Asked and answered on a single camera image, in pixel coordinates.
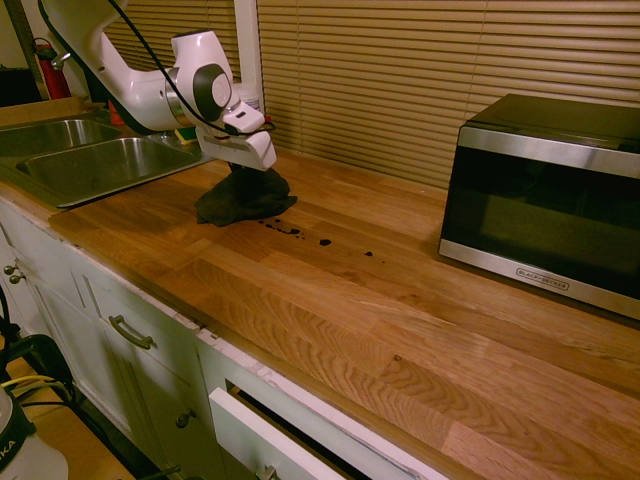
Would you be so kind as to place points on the narrow beige window blind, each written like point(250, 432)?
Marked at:
point(150, 20)

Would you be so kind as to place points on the white plastic container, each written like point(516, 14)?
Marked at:
point(249, 97)

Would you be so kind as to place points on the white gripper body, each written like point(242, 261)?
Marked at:
point(240, 149)

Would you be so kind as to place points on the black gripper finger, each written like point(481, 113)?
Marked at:
point(262, 172)
point(237, 169)

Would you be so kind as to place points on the black metal cart frame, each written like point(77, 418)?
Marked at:
point(50, 350)

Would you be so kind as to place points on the stainless steel double sink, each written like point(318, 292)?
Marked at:
point(95, 160)

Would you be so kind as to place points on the white open drawer front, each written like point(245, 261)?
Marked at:
point(260, 440)

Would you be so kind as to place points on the red plastic bottle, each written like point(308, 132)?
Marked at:
point(115, 116)

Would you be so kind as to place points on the dark grey cleaning cloth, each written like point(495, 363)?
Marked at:
point(240, 200)

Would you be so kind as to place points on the black box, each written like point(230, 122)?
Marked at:
point(17, 86)

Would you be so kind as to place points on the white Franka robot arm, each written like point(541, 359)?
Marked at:
point(130, 85)

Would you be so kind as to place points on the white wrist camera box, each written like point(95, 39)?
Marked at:
point(244, 117)

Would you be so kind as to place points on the black steel microwave oven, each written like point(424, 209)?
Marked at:
point(540, 200)

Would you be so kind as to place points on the dark spill droplet cluster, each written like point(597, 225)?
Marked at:
point(286, 230)

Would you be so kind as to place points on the green yellow sponge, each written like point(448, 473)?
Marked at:
point(185, 136)

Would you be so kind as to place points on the red fire extinguisher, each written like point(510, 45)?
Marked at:
point(55, 80)

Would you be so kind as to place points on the white kitchen cabinet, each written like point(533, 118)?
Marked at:
point(75, 320)

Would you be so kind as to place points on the wide beige window blind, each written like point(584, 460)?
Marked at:
point(400, 75)

